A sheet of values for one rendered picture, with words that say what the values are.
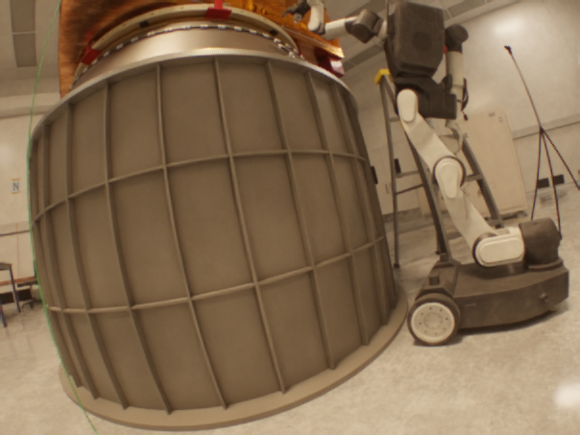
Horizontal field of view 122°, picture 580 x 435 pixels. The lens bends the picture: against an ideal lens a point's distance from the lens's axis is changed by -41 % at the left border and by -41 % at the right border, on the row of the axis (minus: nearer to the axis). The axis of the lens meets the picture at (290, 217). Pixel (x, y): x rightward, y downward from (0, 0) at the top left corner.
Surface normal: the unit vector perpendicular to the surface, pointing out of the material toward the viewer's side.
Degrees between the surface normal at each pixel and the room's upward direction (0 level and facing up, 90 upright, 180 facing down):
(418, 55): 114
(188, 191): 90
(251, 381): 90
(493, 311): 90
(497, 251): 90
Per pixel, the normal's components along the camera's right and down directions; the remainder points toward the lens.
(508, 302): -0.61, 0.10
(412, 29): -0.17, 0.42
